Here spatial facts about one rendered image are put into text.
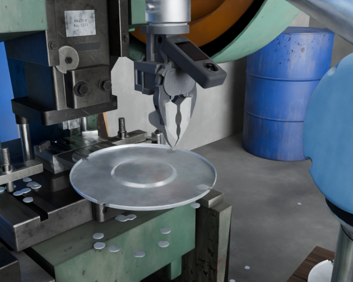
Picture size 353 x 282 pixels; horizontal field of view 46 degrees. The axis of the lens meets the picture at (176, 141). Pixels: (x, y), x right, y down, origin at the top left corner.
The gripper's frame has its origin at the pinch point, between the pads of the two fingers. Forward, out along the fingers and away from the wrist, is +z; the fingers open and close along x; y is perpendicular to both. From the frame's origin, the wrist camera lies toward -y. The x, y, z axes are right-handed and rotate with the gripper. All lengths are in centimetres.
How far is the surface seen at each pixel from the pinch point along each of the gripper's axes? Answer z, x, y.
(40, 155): 11.2, 8.4, 37.7
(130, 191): 9.4, 6.8, 5.1
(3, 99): 23, -28, 149
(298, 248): 87, -108, 31
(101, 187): 9.2, 10.1, 9.6
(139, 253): 22.8, 5.9, 4.1
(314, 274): 49, -46, -7
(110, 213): 21.2, 2.3, 18.6
